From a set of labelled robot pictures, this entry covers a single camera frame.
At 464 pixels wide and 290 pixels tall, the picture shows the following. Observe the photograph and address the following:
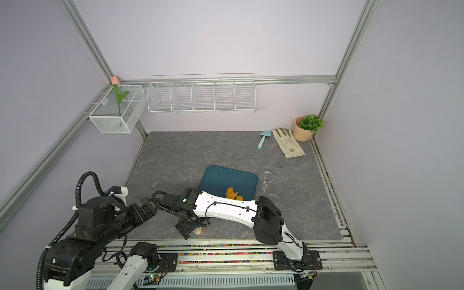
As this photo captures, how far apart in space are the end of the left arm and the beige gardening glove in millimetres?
800

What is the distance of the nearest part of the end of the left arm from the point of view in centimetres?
54

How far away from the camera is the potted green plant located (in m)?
1.07

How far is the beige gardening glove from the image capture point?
3.70 ft

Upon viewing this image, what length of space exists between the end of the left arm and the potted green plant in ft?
2.96

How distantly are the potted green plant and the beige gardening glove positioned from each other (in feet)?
0.14
